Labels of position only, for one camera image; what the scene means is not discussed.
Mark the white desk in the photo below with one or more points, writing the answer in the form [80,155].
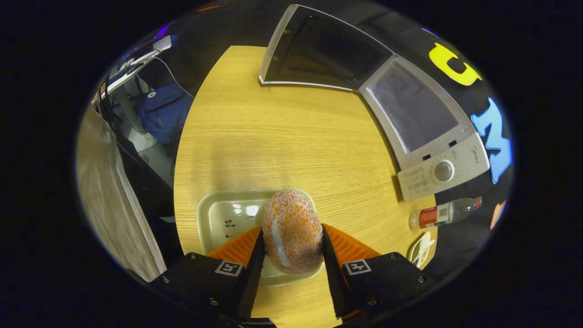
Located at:
[136,64]

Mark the cream plastic tray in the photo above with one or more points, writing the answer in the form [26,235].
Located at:
[223,214]

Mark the light wooden board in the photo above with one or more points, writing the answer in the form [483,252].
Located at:
[109,200]

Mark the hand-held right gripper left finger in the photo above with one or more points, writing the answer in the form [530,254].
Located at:
[253,278]

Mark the orange sugar-coated doughnut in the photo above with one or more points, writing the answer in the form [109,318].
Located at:
[291,228]

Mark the black backdrop cloth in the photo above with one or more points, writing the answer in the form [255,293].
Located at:
[460,93]

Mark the white divided dish of beans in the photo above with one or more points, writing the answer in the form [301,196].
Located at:
[421,249]

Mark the blue backpack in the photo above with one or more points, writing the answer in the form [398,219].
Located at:
[164,111]

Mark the clear bottle with red label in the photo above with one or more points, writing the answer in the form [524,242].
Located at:
[437,215]

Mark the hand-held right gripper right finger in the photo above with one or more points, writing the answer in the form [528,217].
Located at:
[332,278]

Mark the white microwave oven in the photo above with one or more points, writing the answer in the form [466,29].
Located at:
[410,105]

